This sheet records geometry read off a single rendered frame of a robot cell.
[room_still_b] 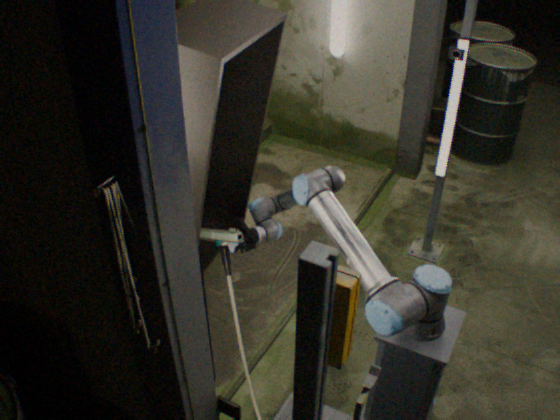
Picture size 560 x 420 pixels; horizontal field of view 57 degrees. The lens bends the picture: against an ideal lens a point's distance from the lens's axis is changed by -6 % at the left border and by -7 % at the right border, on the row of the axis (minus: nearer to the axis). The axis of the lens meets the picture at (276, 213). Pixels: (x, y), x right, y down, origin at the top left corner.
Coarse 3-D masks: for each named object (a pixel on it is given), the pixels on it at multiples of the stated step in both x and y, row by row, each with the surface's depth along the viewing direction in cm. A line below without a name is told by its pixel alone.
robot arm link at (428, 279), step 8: (416, 272) 202; (424, 272) 203; (432, 272) 203; (440, 272) 203; (416, 280) 200; (424, 280) 199; (432, 280) 199; (440, 280) 199; (448, 280) 200; (424, 288) 198; (432, 288) 196; (440, 288) 196; (448, 288) 198; (424, 296) 197; (432, 296) 198; (440, 296) 198; (448, 296) 203; (432, 304) 198; (440, 304) 201; (432, 312) 201; (440, 312) 204; (424, 320) 206
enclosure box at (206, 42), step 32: (224, 0) 226; (192, 32) 196; (224, 32) 200; (256, 32) 206; (192, 64) 189; (224, 64) 254; (256, 64) 247; (192, 96) 197; (224, 96) 264; (256, 96) 257; (192, 128) 205; (224, 128) 275; (256, 128) 267; (192, 160) 214; (224, 160) 287; (256, 160) 277; (192, 192) 224; (224, 192) 300; (224, 224) 299
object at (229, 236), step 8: (208, 232) 254; (216, 232) 251; (224, 232) 247; (232, 232) 244; (240, 232) 244; (208, 240) 257; (224, 240) 248; (232, 240) 243; (240, 240) 244; (224, 248) 251; (224, 256) 251; (224, 264) 253
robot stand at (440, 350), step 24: (456, 312) 222; (384, 336) 212; (456, 336) 212; (384, 360) 219; (408, 360) 212; (432, 360) 204; (384, 384) 227; (408, 384) 220; (432, 384) 215; (384, 408) 236; (408, 408) 228; (432, 408) 254
